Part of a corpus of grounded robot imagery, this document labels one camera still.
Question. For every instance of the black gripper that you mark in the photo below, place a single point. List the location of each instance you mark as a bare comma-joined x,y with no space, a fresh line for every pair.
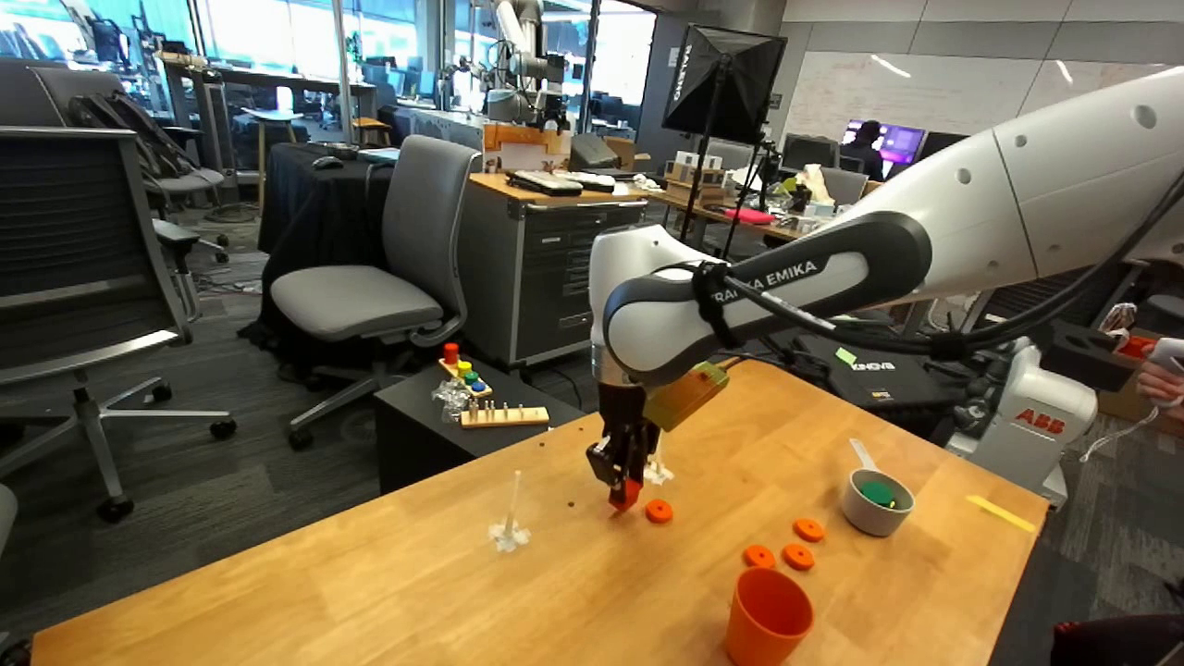
627,418

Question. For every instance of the orange cube block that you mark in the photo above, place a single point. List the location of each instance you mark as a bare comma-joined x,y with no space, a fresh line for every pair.
630,498

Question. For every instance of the green block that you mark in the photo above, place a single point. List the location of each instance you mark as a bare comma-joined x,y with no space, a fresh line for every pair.
878,493

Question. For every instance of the white ABB robot base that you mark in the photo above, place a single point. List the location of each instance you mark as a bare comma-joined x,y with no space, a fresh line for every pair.
1037,418

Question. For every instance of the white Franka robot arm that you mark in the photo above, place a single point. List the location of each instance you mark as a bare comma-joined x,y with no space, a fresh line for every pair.
1048,197

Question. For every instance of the person's hand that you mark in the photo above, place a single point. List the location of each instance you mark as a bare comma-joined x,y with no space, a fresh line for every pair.
1169,383

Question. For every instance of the white peg stand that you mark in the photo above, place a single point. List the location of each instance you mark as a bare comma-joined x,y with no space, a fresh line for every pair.
509,539
662,476

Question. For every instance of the orange disc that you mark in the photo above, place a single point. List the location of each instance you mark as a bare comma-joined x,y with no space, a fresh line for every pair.
810,530
800,556
760,556
662,512

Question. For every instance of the wooden peg board toy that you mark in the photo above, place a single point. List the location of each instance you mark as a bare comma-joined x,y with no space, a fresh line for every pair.
504,415

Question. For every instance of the colourful stacking toy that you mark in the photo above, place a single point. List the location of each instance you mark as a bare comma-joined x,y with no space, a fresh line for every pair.
464,375

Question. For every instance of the clear plastic bag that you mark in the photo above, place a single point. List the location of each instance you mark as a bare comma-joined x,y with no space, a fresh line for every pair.
450,393

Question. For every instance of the gray drawer cabinet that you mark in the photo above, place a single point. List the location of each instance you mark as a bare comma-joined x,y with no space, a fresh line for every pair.
541,282

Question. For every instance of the orange plastic cup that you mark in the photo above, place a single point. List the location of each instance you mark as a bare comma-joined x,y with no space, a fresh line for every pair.
769,617

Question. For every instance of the grey bowl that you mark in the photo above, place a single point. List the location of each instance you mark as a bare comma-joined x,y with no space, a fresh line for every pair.
865,515

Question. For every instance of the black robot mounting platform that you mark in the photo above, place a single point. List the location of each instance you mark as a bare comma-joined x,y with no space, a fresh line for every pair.
890,375

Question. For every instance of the black light stand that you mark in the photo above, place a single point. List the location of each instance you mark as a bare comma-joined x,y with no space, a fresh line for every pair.
704,186

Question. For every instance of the gray laptop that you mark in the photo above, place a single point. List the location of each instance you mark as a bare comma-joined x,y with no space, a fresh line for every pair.
546,181

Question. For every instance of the gray office chair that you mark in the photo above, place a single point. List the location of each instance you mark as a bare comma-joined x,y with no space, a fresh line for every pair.
352,300

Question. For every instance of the orange cardboard box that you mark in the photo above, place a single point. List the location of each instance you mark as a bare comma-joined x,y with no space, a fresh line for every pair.
524,147

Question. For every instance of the yellow tape strip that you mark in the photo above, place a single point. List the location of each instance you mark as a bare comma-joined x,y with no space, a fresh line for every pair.
1001,512

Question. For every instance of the black softbox light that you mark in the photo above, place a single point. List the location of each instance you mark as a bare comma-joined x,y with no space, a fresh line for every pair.
726,80

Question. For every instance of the purple lit monitor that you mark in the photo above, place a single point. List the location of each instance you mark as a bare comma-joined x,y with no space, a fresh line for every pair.
890,147

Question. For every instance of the person's dark trouser leg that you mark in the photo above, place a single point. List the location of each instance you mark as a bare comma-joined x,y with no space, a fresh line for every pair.
1117,641

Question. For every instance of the red box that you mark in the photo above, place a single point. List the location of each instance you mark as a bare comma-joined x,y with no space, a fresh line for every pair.
1151,348

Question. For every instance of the black mesh office chair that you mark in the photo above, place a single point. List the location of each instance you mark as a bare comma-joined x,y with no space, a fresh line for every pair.
77,244

